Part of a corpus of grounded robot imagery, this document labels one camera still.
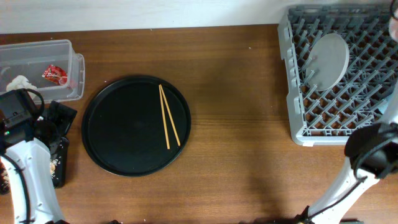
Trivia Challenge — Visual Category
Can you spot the clear plastic waste bin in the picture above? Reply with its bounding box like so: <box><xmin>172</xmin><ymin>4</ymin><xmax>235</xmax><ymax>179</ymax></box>
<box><xmin>1</xmin><ymin>40</ymin><xmax>85</xmax><ymax>103</ymax></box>

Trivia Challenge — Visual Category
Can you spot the large white plate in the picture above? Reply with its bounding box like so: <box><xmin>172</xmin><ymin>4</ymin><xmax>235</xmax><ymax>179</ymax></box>
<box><xmin>304</xmin><ymin>33</ymin><xmax>349</xmax><ymax>91</ymax></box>

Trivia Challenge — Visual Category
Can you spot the black food waste bin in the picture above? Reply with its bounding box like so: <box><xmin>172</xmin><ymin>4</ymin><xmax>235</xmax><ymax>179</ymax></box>
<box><xmin>1</xmin><ymin>137</ymin><xmax>69</xmax><ymax>195</ymax></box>

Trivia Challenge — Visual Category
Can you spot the white tissue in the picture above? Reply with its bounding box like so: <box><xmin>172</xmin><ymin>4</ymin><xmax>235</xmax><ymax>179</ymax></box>
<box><xmin>6</xmin><ymin>75</ymin><xmax>37</xmax><ymax>91</ymax></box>

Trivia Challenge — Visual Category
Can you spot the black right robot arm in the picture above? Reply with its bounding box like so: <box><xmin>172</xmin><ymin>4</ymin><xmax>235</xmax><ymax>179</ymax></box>
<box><xmin>296</xmin><ymin>86</ymin><xmax>397</xmax><ymax>223</ymax></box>

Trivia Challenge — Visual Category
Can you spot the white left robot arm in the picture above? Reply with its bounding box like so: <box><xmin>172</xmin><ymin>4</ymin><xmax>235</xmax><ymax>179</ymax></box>
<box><xmin>1</xmin><ymin>88</ymin><xmax>77</xmax><ymax>223</ymax></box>

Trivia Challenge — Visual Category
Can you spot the round black tray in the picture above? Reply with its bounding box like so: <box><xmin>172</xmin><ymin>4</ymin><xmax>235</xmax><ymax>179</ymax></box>
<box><xmin>81</xmin><ymin>75</ymin><xmax>191</xmax><ymax>177</ymax></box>

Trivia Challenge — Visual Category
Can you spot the pile of rice waste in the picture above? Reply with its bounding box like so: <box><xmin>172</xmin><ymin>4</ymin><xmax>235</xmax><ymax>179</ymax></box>
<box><xmin>50</xmin><ymin>159</ymin><xmax>58</xmax><ymax>178</ymax></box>

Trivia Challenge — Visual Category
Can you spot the red snack wrapper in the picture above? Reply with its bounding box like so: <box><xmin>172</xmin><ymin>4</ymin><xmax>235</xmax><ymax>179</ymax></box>
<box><xmin>42</xmin><ymin>65</ymin><xmax>68</xmax><ymax>85</ymax></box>

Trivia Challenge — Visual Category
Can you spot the grey dishwasher rack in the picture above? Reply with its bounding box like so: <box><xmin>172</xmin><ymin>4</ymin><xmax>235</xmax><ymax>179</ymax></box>
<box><xmin>277</xmin><ymin>3</ymin><xmax>397</xmax><ymax>147</ymax></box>

